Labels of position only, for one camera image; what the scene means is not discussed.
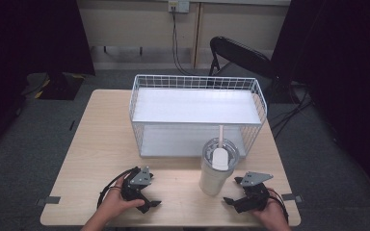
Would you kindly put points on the person's right hand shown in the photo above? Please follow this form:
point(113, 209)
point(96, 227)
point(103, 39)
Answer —
point(273, 210)

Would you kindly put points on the dark stand base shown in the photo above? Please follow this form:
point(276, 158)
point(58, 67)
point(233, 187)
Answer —
point(56, 86)

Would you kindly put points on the black curtain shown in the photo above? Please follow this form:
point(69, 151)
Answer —
point(343, 80)

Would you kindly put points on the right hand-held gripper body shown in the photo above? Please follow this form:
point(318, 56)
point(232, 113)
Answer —
point(253, 192)

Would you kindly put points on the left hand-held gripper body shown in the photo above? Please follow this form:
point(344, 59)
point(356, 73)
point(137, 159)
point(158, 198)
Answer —
point(139, 179)

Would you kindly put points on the person's left hand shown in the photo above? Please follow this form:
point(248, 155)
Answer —
point(115, 202)

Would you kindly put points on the silver tumbler with straw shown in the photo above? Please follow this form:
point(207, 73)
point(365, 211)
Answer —
point(216, 173)

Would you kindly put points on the white straw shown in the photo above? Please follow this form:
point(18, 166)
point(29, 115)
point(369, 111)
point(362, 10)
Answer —
point(221, 136)

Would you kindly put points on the grey tape strip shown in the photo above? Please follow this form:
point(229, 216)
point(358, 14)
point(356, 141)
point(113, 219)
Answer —
point(291, 197)
point(48, 200)

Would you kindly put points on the black folding chair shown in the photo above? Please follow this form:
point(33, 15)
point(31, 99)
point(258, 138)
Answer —
point(241, 56)

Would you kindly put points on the wall socket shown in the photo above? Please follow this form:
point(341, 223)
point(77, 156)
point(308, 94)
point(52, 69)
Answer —
point(178, 5)

